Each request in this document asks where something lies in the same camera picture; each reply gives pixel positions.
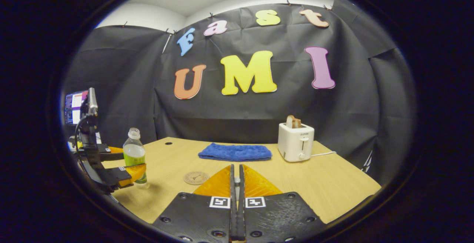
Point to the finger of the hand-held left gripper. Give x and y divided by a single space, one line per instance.
113 178
111 157

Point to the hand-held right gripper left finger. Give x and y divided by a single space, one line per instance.
192 217

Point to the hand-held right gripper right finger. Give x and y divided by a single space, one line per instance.
281 217

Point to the green label water bottle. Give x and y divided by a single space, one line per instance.
134 150

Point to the round wooden coaster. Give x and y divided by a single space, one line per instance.
196 178

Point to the computer monitor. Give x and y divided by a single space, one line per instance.
73 109

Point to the white toaster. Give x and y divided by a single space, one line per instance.
294 143

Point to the blue folded towel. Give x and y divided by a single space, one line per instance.
235 152

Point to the toast bread slice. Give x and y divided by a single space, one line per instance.
293 122

